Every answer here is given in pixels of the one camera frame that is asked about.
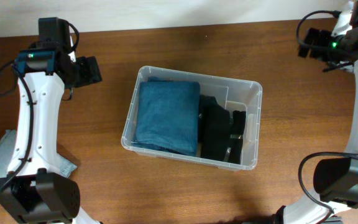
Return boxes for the clear plastic storage bin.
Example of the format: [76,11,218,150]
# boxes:
[121,66,262,171]

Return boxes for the light blue jeans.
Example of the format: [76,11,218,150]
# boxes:
[0,129,77,178]

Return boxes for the black garment small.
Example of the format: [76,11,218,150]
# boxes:
[198,95,219,142]

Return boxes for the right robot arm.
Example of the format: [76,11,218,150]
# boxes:
[267,1,358,223]

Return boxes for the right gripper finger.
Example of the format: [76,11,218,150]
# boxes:
[309,29,330,60]
[298,28,318,58]

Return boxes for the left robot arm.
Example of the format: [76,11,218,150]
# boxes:
[0,17,102,223]

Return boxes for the dark blue jeans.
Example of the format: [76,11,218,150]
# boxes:
[132,80,200,156]

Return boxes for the black garment large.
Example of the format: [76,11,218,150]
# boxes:
[200,105,246,164]

